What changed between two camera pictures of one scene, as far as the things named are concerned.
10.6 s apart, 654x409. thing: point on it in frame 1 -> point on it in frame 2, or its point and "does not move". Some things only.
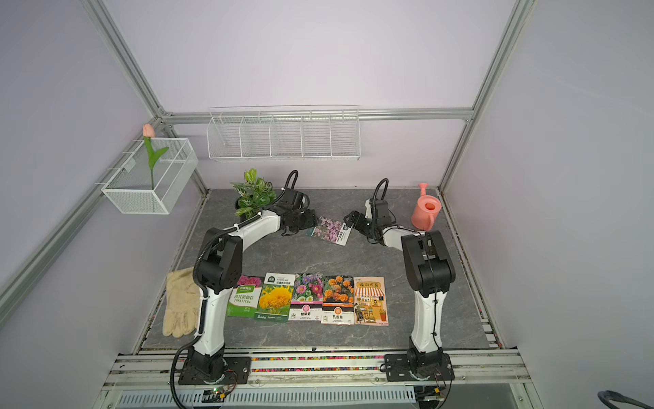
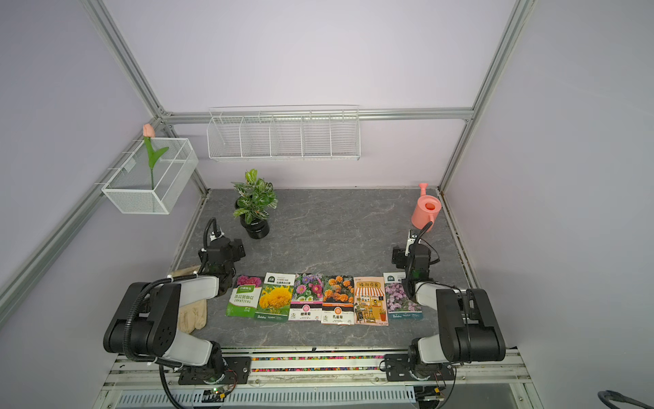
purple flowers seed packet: [330, 230] -> [398, 304]
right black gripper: [357, 223] -> [398, 256]
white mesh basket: [130, 188] does not move
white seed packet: [370, 301] does not move
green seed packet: [245, 296] does not move
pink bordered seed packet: [306, 302] does not move
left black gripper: [312, 220] -> [238, 250]
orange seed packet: [337, 306] does not move
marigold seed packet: [275, 297] does not move
